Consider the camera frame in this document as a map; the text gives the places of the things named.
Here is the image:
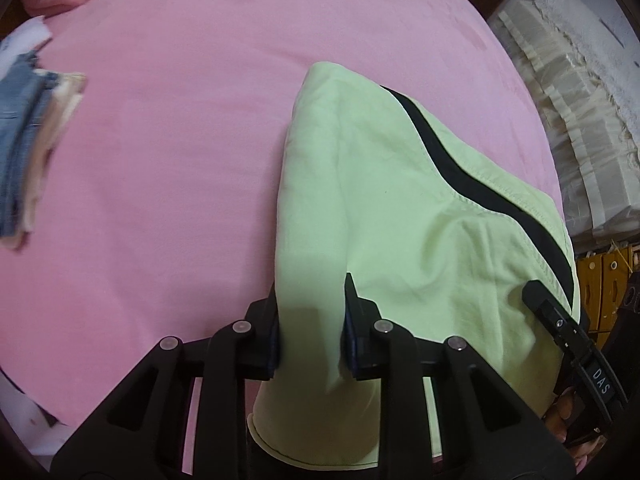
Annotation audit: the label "folded beige cloth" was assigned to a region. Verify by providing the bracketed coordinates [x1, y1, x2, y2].
[2, 72, 88, 251]

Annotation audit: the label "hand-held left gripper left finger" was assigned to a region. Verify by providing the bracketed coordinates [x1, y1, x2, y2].
[50, 285, 280, 480]

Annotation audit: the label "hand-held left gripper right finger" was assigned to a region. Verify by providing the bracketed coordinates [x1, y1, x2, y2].
[341, 272, 576, 480]

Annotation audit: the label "green and black jacket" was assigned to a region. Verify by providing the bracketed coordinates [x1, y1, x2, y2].
[246, 60, 586, 466]

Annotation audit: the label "cream pleated curtain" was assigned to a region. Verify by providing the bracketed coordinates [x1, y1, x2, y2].
[490, 0, 640, 241]

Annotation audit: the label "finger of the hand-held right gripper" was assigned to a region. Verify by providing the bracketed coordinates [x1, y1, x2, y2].
[522, 282, 628, 418]

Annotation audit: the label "wooden drawer cabinet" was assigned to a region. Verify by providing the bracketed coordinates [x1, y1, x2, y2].
[575, 242, 640, 336]

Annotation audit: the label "person's right hand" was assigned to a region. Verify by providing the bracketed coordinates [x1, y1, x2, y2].
[544, 385, 591, 461]

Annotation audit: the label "folded blue jeans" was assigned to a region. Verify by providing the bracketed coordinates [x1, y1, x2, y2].
[0, 52, 58, 238]

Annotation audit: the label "folded white cloth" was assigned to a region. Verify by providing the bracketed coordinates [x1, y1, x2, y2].
[0, 17, 53, 61]

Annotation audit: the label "pink bed blanket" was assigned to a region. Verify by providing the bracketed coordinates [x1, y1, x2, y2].
[0, 0, 568, 476]

